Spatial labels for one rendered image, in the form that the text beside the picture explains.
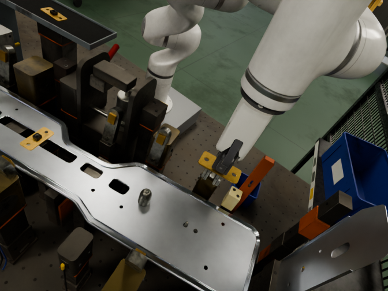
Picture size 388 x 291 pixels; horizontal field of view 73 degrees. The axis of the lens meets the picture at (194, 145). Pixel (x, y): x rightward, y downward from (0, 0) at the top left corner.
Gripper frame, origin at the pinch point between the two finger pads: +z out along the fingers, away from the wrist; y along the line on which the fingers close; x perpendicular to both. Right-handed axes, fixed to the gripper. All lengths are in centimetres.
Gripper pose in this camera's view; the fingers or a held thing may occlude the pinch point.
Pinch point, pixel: (224, 159)
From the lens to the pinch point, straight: 49.7
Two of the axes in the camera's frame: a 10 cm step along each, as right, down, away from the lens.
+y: -3.9, 5.9, -7.1
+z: -3.0, 6.5, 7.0
